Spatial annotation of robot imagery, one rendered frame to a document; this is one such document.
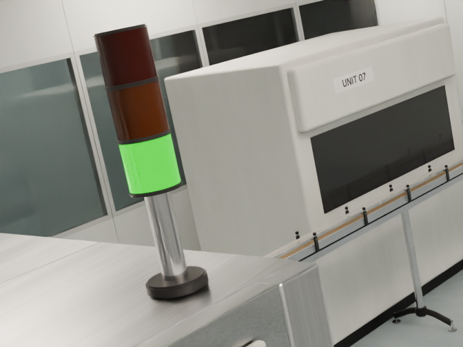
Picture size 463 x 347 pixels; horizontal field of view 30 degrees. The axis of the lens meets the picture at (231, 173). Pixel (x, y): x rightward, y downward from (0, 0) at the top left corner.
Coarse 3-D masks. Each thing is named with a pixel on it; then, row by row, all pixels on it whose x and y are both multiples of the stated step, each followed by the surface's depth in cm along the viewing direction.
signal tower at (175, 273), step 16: (112, 32) 76; (144, 80) 77; (128, 144) 78; (160, 192) 78; (160, 208) 80; (160, 224) 80; (176, 224) 81; (160, 240) 81; (176, 240) 81; (160, 256) 81; (176, 256) 81; (176, 272) 81; (192, 272) 83; (160, 288) 80; (176, 288) 80; (192, 288) 80
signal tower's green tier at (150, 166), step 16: (144, 144) 78; (160, 144) 78; (128, 160) 78; (144, 160) 78; (160, 160) 78; (128, 176) 79; (144, 176) 78; (160, 176) 78; (176, 176) 80; (144, 192) 78
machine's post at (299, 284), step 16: (288, 272) 81; (304, 272) 80; (288, 288) 79; (304, 288) 80; (320, 288) 82; (288, 304) 79; (304, 304) 80; (320, 304) 82; (288, 320) 79; (304, 320) 80; (320, 320) 82; (288, 336) 79; (304, 336) 80; (320, 336) 82
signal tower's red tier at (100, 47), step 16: (128, 32) 76; (144, 32) 77; (96, 48) 78; (112, 48) 76; (128, 48) 76; (144, 48) 77; (112, 64) 76; (128, 64) 76; (144, 64) 77; (112, 80) 77; (128, 80) 76
